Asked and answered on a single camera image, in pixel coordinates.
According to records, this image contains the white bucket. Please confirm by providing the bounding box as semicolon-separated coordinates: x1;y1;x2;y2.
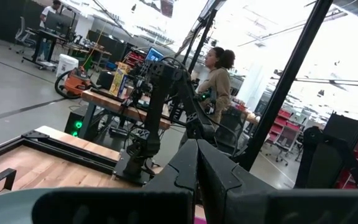
55;54;80;79

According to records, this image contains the thin black frame post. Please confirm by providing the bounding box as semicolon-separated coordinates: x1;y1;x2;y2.
181;0;227;74

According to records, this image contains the black computer tower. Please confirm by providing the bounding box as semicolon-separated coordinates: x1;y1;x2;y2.
63;105;89;138

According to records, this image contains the thick black frame post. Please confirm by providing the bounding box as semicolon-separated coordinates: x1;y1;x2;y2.
234;0;334;172

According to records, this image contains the yellow box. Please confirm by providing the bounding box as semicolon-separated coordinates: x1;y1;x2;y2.
108;62;131;96

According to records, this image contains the grey office chair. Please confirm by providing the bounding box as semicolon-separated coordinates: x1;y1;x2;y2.
9;16;36;54

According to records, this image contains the black desk monitor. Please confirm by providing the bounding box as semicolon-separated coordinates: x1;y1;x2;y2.
44;11;73;35

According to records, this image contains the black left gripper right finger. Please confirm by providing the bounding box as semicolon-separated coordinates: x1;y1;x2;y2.
196;138;358;224

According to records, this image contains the wooden workbench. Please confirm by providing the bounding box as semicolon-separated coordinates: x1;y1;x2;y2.
80;88;171;141

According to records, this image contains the laptop with blue screen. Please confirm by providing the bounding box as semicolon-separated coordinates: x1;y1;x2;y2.
144;47;165;63

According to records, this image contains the black table edge rail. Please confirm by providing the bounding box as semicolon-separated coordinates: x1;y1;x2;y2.
0;129;121;176

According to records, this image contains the person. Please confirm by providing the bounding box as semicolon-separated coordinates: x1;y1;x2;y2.
38;0;62;60
196;46;236;127

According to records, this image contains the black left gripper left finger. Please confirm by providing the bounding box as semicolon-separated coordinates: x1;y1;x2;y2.
32;138;199;224

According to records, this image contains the black desk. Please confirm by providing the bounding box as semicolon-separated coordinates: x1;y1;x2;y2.
22;27;70;70

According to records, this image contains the orange shop vacuum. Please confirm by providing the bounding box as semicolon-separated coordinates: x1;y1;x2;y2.
53;66;93;100

